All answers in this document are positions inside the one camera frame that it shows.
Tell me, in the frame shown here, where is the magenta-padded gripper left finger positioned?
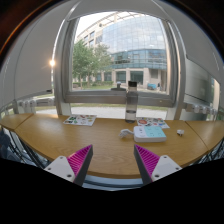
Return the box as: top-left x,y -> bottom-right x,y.
43,143 -> 94,187

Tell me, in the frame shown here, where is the narrow glass window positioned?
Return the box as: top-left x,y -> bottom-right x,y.
184,58 -> 221,109

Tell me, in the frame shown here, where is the large glass window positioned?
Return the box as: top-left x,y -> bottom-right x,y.
61,9 -> 183,108

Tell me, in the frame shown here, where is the dark metal chair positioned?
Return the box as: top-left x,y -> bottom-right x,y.
196,138 -> 224,164
0,128 -> 51,169

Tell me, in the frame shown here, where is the white power strip cable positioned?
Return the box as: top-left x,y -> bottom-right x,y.
118,128 -> 135,140

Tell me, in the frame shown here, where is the clear grey drink bottle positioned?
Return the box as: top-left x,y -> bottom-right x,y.
124,80 -> 139,124

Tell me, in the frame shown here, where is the white and teal power strip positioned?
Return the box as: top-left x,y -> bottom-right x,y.
133,125 -> 168,144

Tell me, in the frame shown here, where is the small colourful sticker sheet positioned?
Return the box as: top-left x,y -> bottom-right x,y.
62,114 -> 98,127

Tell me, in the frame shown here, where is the row of white round knobs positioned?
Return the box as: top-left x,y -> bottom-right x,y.
16,97 -> 56,109
184,102 -> 219,116

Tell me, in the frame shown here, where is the grey window handle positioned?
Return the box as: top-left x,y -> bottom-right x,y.
110,80 -> 127,92

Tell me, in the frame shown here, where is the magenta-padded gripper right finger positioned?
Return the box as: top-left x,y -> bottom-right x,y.
133,143 -> 183,186

